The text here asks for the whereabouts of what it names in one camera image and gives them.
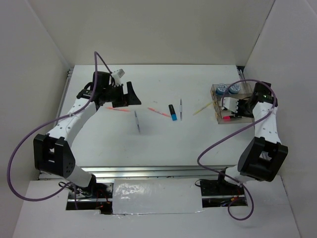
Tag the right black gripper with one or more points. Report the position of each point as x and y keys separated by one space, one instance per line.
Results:
x=239 y=113

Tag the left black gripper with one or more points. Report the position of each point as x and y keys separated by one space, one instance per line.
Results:
x=130 y=99

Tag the yellow slim highlighter pen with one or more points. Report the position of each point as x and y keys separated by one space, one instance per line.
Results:
x=202 y=108

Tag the blue cap black highlighter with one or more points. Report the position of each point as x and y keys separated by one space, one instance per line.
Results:
x=172 y=112

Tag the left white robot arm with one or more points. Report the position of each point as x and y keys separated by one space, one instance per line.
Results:
x=52 y=151

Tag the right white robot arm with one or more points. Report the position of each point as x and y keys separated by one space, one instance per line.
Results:
x=265 y=154

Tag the orange slim highlighter pen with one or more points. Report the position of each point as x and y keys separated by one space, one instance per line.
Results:
x=117 y=109

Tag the clear drawer organizer box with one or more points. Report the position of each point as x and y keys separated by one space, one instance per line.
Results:
x=245 y=94

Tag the red slim highlighter pen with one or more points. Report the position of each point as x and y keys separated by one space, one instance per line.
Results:
x=158 y=112

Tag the white foil cover sheet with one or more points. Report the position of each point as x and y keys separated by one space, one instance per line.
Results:
x=156 y=196

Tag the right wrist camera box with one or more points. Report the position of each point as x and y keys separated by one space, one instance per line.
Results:
x=230 y=104

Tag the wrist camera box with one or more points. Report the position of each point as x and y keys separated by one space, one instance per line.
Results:
x=117 y=75
x=230 y=104

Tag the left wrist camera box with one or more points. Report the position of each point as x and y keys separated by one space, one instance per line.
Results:
x=117 y=75

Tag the aluminium frame rail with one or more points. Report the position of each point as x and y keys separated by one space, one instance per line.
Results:
x=149 y=172

